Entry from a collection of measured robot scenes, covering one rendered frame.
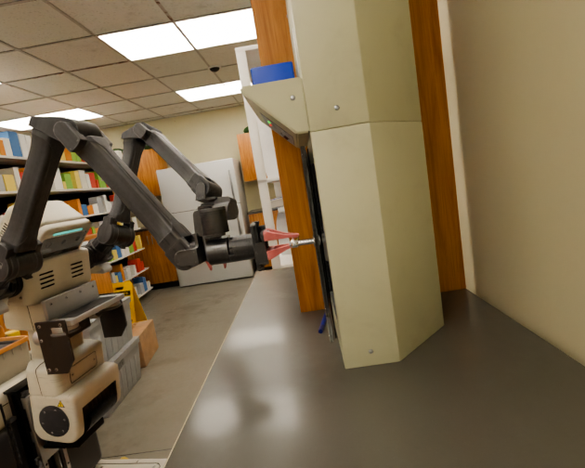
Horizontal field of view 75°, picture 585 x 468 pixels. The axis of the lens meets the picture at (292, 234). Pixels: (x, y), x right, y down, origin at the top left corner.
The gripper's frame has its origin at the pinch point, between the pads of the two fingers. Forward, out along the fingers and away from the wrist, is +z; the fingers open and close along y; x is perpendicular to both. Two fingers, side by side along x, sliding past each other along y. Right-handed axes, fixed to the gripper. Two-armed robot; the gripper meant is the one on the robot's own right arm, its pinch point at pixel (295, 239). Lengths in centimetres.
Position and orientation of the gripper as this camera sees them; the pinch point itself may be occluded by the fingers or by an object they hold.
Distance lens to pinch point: 84.1
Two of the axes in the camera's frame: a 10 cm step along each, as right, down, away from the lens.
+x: 0.3, -1.4, 9.9
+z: 9.9, -1.5, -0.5
